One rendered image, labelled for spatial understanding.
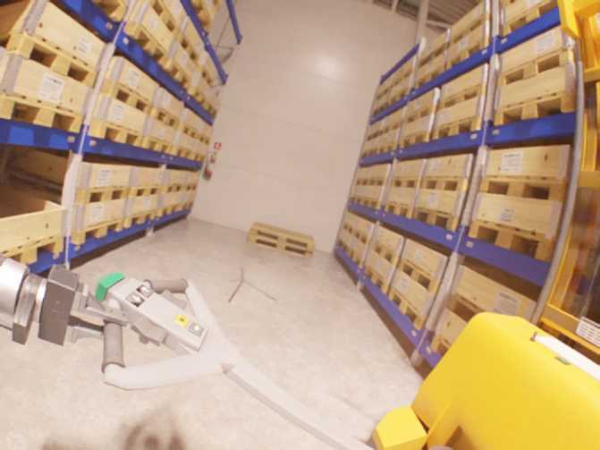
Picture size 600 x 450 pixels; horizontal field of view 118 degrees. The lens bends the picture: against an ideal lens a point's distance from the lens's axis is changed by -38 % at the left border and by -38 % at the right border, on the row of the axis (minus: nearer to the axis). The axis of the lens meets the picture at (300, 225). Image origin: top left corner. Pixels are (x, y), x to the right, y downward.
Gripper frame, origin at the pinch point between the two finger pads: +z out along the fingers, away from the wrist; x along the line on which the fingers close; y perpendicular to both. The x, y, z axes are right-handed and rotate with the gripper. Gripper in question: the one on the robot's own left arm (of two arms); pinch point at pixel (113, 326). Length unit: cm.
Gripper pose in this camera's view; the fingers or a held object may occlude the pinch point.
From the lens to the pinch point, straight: 55.4
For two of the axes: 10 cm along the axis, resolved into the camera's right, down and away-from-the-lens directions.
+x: -5.3, 8.4, 0.8
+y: -4.8, -3.8, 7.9
